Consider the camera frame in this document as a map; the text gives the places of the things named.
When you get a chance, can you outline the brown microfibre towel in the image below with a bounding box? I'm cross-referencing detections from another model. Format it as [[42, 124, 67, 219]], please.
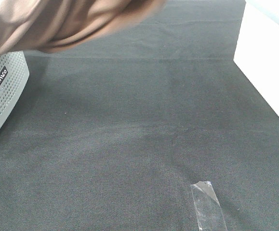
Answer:
[[0, 0, 165, 56]]

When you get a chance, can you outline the black table cloth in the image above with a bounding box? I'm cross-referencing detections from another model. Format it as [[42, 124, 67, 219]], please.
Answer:
[[0, 0, 279, 231]]

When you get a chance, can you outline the clear adhesive tape strip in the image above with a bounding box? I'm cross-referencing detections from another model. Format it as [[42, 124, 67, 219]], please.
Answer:
[[191, 181, 227, 231]]

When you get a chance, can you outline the grey perforated laundry basket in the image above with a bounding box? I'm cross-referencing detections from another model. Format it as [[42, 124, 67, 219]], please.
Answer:
[[0, 51, 29, 128]]

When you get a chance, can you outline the white plastic bin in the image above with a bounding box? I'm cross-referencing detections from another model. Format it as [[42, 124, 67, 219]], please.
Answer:
[[233, 0, 279, 117]]

